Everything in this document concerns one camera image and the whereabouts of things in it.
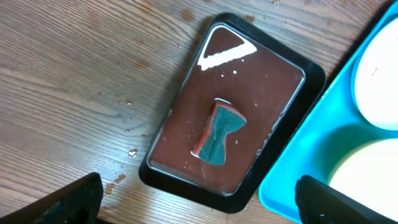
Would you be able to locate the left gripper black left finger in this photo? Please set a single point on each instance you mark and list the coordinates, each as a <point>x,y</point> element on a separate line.
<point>77,202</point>

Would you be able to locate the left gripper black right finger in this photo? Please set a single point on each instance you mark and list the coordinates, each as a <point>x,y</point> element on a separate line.
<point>319,203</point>

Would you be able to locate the yellow plate back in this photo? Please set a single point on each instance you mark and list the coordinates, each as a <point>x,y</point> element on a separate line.
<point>368,175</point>

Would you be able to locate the green and orange sponge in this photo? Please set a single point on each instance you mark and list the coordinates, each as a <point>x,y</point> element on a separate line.
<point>223,120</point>

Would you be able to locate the teal plastic tray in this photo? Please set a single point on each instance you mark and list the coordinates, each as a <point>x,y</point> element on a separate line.
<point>333,128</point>

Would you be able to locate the black tray with brown water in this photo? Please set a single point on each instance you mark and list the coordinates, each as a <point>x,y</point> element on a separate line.
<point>273,86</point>

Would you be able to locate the light blue plate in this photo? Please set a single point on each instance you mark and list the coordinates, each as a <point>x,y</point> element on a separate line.
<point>375,79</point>

